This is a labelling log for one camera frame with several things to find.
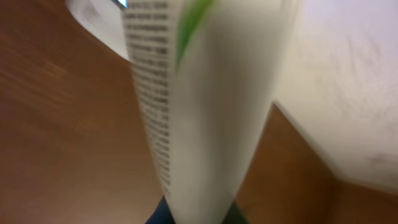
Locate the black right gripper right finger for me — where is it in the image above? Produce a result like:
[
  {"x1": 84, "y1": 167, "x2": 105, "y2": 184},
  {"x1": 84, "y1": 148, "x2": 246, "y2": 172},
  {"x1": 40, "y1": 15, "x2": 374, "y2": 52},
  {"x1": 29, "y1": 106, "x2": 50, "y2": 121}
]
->
[{"x1": 222, "y1": 201, "x2": 249, "y2": 224}]

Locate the white barcode scanner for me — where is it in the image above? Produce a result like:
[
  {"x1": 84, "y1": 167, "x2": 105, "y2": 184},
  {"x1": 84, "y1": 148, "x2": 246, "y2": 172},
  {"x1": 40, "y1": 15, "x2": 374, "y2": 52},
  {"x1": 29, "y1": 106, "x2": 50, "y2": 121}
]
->
[{"x1": 65, "y1": 0, "x2": 129, "y2": 60}]

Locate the white tube with gold cap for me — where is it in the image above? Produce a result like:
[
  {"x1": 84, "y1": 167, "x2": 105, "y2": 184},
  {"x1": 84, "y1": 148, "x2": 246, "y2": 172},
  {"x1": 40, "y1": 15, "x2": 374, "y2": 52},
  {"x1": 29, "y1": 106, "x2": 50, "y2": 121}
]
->
[{"x1": 122, "y1": 0, "x2": 299, "y2": 223}]

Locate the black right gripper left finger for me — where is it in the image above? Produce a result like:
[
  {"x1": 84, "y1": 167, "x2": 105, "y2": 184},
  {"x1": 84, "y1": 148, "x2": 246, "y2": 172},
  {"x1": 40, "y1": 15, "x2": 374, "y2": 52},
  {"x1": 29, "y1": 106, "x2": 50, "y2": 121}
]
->
[{"x1": 145, "y1": 197, "x2": 174, "y2": 224}]

